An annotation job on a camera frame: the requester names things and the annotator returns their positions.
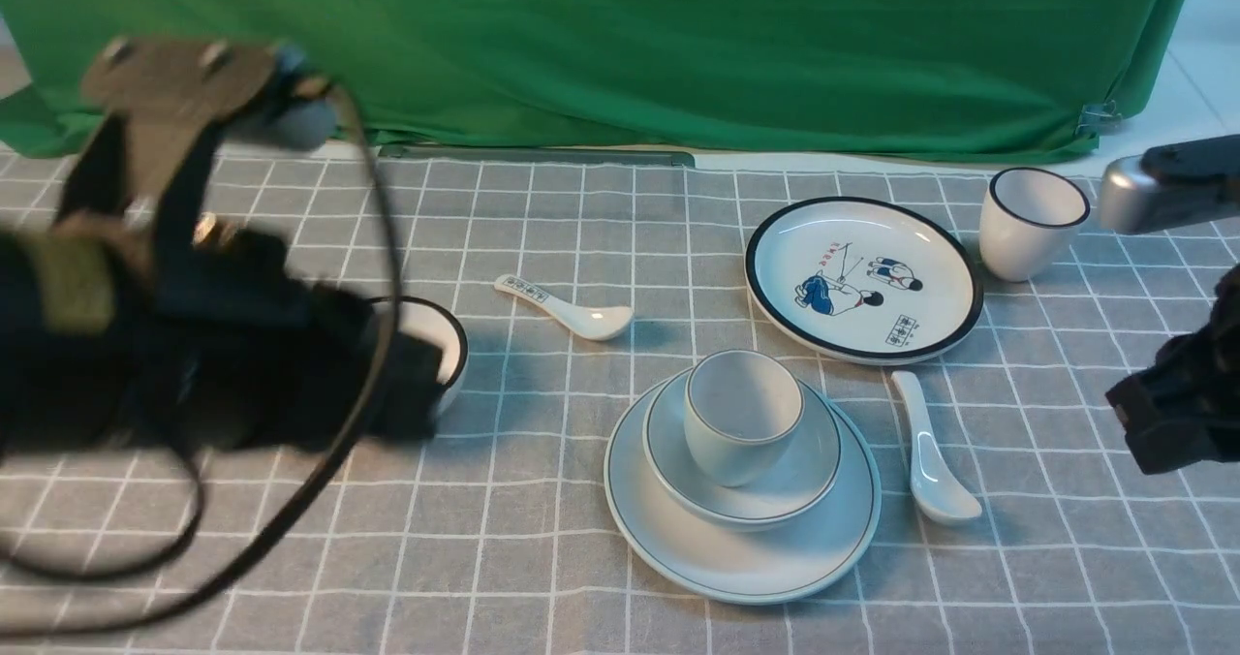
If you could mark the green backdrop cloth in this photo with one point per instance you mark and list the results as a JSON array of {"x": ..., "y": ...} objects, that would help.
[{"x": 936, "y": 80}]

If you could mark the black rimmed illustrated plate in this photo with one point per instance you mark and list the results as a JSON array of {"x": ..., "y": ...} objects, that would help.
[{"x": 863, "y": 281}]

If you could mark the pale green large plate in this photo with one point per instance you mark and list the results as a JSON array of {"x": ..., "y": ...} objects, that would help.
[{"x": 794, "y": 561}]

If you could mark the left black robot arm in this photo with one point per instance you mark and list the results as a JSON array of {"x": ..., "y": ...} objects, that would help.
[{"x": 51, "y": 379}]

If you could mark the metal clip on backdrop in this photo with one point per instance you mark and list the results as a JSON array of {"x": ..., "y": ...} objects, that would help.
[{"x": 1099, "y": 119}]

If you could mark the white spoon with print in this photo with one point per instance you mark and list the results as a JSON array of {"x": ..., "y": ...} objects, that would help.
[{"x": 585, "y": 322}]

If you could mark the grey checked tablecloth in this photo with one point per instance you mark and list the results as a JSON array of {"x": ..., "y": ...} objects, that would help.
[{"x": 496, "y": 538}]

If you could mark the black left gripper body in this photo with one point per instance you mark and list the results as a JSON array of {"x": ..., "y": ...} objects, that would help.
[{"x": 230, "y": 350}]

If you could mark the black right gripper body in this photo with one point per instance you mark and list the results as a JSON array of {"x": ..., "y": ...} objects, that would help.
[{"x": 1203, "y": 366}]

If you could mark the black rimmed white cup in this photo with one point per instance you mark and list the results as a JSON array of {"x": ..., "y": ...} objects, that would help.
[{"x": 1029, "y": 217}]

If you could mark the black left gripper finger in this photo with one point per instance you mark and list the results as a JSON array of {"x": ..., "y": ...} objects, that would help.
[{"x": 405, "y": 407}]

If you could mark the pale green ceramic cup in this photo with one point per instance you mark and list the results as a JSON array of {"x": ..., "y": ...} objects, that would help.
[{"x": 742, "y": 409}]

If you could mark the pale green ceramic bowl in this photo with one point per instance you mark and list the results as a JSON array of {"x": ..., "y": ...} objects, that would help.
[{"x": 797, "y": 482}]

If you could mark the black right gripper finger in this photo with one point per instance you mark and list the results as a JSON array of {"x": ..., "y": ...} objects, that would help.
[{"x": 1174, "y": 416}]

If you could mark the black rimmed white bowl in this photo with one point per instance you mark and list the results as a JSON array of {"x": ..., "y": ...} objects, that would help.
[{"x": 431, "y": 322}]

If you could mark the plain white ceramic spoon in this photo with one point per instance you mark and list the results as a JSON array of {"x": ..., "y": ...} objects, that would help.
[{"x": 937, "y": 492}]

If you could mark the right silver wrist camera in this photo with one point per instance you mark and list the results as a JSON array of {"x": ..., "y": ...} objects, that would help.
[{"x": 1171, "y": 186}]

